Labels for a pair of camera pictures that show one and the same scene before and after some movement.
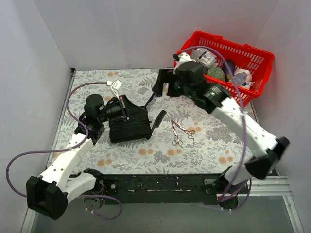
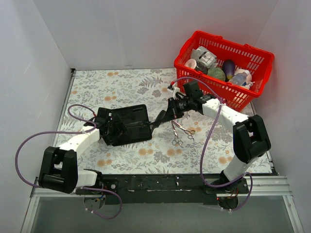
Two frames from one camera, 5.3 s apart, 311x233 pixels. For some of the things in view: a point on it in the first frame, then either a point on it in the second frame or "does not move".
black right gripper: (168, 79) -> (171, 109)
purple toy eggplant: (231, 63) does not move
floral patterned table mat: (185, 139) does not move
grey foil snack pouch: (204, 57) does not move
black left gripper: (124, 109) -> (110, 125)
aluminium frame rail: (277, 186) does not move
